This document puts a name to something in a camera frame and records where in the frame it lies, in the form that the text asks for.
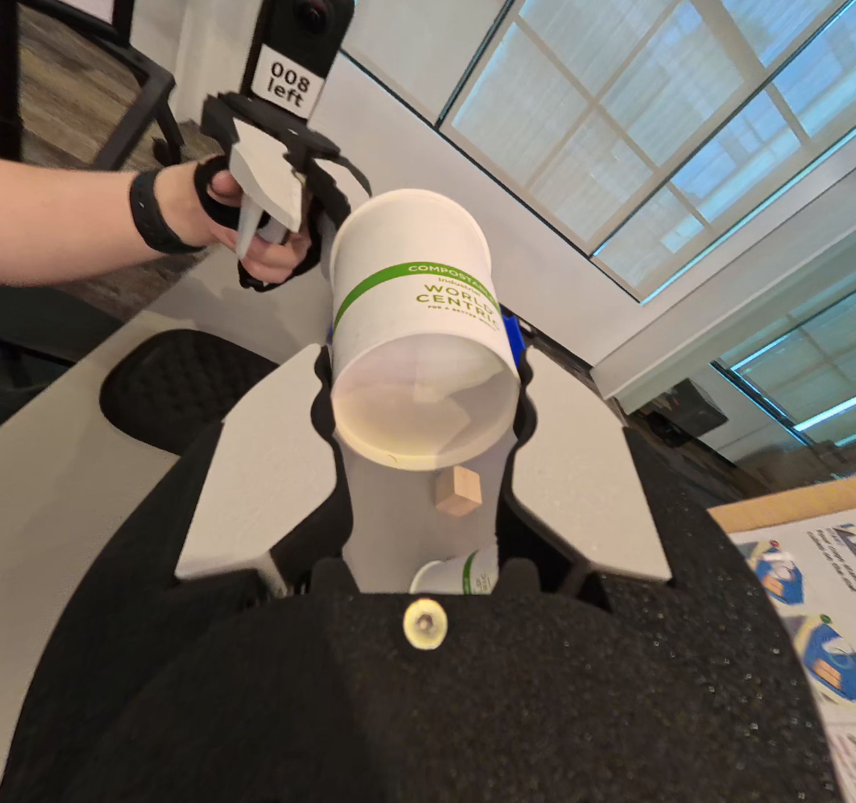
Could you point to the person's left forearm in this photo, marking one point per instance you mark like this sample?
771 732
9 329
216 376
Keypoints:
67 221

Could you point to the black wrist band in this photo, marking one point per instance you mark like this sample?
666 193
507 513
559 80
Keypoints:
150 214

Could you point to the blue plastic bin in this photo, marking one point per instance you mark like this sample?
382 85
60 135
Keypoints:
513 341

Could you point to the person's left hand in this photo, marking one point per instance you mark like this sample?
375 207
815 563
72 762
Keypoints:
179 204

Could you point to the black floor box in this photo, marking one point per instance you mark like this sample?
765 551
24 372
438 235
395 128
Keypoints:
689 412

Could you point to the black textured wrist pad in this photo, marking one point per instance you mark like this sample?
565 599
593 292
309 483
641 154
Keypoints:
180 388

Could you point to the wooden cube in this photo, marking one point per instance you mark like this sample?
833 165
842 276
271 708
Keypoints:
458 492

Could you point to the printed instruction poster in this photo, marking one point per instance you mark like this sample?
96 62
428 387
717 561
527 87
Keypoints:
802 616

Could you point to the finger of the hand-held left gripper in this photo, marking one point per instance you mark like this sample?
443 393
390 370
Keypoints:
326 231
264 174

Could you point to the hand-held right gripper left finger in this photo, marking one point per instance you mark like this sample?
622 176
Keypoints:
267 482

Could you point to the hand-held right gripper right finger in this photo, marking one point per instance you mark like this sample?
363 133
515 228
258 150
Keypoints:
582 482

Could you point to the white paper cup green stripe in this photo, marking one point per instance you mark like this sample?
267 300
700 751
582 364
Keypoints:
414 348
461 572

